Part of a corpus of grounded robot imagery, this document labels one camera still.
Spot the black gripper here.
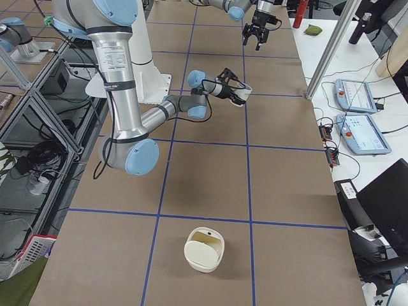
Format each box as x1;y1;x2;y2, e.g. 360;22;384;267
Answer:
219;80;247;107
242;0;276;51

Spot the white ribbed mug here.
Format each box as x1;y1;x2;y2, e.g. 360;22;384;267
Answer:
233;84;252;100

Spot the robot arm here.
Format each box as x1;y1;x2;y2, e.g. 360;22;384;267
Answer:
189;0;282;51
52;1;252;175

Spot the red cylinder bottle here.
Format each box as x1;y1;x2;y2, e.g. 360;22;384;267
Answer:
293;0;309;29

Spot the green cloth pouch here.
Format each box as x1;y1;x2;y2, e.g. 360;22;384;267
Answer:
303;24;323;36

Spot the blue teach pendant far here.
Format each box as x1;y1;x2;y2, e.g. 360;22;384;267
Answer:
334;78;377;113

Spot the blue teach pendant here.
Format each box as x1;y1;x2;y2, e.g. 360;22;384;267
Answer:
334;78;377;113
335;113;392;156

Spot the blue teach pendant near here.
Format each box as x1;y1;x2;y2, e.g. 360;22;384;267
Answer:
335;113;392;156

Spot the black office chair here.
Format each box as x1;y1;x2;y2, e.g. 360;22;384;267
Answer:
334;159;407;289

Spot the white plastic basket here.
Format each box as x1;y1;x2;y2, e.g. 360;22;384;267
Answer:
1;234;57;281

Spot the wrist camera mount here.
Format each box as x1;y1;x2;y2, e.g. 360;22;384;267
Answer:
217;68;240;85

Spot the aluminium frame post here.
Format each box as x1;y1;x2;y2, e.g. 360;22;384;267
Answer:
305;0;361;100

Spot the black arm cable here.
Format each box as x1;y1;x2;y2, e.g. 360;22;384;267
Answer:
92;76;249;181

